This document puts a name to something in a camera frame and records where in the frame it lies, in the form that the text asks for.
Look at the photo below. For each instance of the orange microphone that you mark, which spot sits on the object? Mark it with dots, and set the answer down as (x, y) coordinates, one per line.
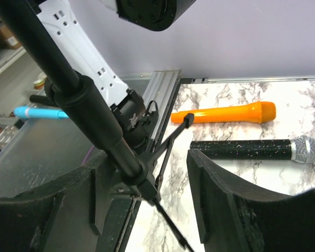
(256, 112)

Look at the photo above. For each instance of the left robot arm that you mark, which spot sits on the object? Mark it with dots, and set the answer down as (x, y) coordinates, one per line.
(60, 21)

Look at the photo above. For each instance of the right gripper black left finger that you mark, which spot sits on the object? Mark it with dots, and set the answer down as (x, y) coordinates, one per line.
(65, 214)

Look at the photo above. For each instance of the black tripod shock-mount stand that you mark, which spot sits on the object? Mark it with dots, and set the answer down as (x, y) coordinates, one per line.
(79, 98)

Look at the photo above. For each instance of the black silver-grille microphone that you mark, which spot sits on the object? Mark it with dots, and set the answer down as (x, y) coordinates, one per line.
(300, 149)

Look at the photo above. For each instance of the blue marker pen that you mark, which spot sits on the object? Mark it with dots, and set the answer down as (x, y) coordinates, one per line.
(25, 112)

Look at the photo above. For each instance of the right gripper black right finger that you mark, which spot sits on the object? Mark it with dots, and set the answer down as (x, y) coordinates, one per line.
(234, 214)

